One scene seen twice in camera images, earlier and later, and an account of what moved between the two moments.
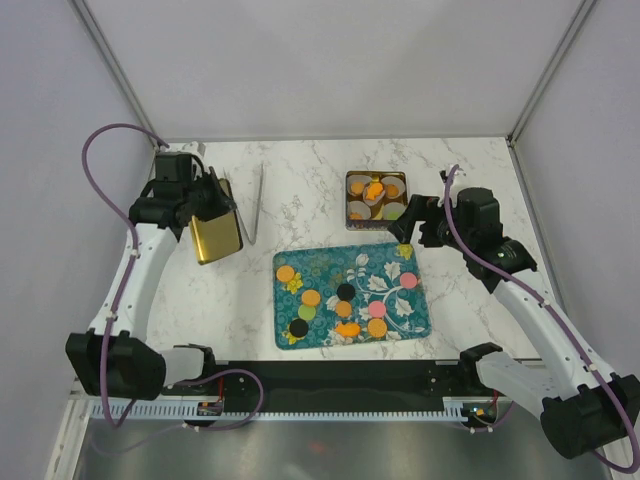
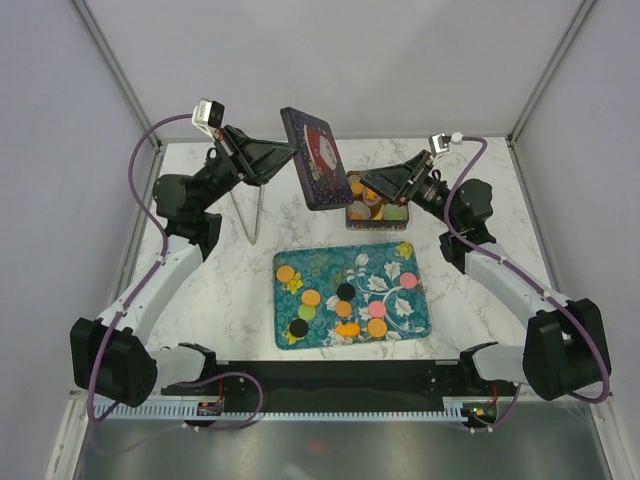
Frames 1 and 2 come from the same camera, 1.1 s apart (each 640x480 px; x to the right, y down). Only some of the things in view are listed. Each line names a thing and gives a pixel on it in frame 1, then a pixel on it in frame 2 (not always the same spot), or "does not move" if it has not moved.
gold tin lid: (217, 234) -> (319, 164)
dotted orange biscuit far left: (284, 273) does not move
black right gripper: (420, 207) -> (392, 182)
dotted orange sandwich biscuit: (377, 327) does not move
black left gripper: (222, 204) -> (256, 161)
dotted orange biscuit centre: (310, 297) does not move
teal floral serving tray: (332, 297) does not move
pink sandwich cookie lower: (377, 309) does not move
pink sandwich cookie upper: (408, 280) does not move
